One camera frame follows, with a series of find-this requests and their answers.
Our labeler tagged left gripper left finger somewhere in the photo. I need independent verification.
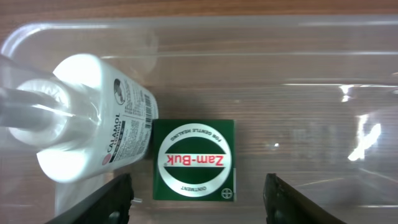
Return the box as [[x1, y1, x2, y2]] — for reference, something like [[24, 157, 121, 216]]
[[46, 174, 134, 224]]

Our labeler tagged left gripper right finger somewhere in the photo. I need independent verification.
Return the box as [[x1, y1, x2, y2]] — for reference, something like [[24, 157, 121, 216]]
[[262, 173, 345, 224]]

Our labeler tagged white calamine lotion bottle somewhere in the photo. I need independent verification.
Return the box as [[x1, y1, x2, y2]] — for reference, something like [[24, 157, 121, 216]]
[[1, 54, 159, 183]]

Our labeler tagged green Zam-Buk ointment box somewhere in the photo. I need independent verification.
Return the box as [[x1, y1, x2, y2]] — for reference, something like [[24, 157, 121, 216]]
[[153, 119, 236, 202]]

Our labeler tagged clear plastic container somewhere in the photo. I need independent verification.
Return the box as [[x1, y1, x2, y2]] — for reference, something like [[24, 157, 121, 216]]
[[1, 16, 397, 223]]

